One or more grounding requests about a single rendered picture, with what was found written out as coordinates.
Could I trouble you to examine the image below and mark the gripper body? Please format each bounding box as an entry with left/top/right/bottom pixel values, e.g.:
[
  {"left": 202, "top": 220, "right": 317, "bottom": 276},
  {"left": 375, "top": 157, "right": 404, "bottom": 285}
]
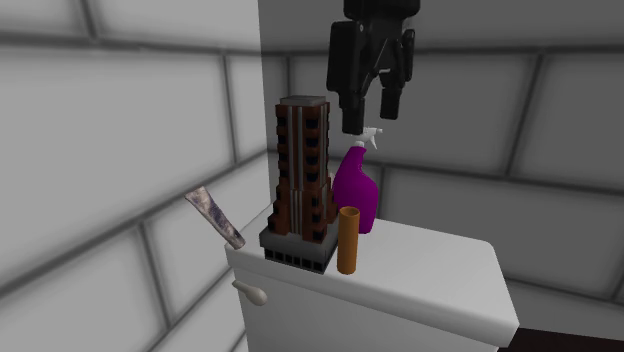
[{"left": 342, "top": 0, "right": 422, "bottom": 37}]

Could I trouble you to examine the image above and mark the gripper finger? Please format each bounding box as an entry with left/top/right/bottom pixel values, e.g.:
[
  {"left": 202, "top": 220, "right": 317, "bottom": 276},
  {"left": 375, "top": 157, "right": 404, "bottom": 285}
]
[
  {"left": 379, "top": 29, "right": 417, "bottom": 122},
  {"left": 325, "top": 19, "right": 380, "bottom": 136}
]

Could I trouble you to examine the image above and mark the purple spray bottle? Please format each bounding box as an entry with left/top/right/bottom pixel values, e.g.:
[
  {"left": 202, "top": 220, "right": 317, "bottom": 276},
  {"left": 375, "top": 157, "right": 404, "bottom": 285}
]
[{"left": 331, "top": 126, "right": 384, "bottom": 236}]

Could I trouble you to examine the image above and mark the brown tower building model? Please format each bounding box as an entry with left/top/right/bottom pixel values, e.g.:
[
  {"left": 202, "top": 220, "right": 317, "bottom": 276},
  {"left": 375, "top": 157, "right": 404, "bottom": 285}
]
[{"left": 258, "top": 94, "right": 340, "bottom": 276}]

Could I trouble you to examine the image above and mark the orange cylinder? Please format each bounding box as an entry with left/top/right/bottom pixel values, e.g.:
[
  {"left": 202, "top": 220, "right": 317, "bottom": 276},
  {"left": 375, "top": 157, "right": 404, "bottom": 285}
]
[{"left": 336, "top": 206, "right": 362, "bottom": 276}]

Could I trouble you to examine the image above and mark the white toilet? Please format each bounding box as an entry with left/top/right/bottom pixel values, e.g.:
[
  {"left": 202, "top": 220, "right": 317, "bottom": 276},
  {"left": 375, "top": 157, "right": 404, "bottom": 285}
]
[{"left": 224, "top": 203, "right": 521, "bottom": 352}]

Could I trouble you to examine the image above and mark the mottled grey tapered tube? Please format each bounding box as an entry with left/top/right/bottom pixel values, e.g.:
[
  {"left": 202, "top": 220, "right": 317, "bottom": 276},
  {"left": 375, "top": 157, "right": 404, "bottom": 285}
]
[{"left": 184, "top": 186, "right": 247, "bottom": 251}]

